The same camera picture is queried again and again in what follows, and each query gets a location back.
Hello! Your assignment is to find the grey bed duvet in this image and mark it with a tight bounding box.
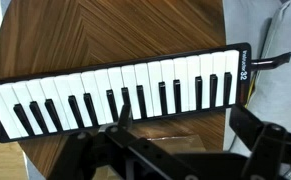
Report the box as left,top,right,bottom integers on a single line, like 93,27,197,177
222,0,291,180

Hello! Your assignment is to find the round wooden side table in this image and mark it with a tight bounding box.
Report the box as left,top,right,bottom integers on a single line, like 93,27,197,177
0,0,227,178

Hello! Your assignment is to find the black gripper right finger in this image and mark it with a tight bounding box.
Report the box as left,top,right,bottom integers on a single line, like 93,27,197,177
229,104,291,180

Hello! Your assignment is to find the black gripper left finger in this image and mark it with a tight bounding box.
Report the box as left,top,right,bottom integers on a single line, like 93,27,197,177
47,103,199,180

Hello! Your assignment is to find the black white melodica keyboard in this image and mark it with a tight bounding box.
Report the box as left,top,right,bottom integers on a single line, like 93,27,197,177
0,42,291,144

